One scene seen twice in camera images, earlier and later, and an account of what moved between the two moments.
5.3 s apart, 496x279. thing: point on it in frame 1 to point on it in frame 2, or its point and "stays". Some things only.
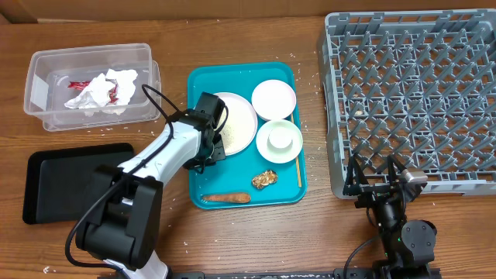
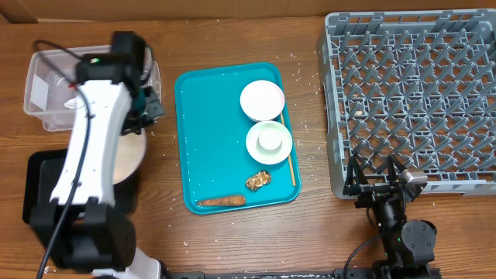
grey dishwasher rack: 420,85 stays
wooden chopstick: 297,161 to 288,156
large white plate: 241,126 to 130,153
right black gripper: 372,194 stays
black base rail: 370,273 stays
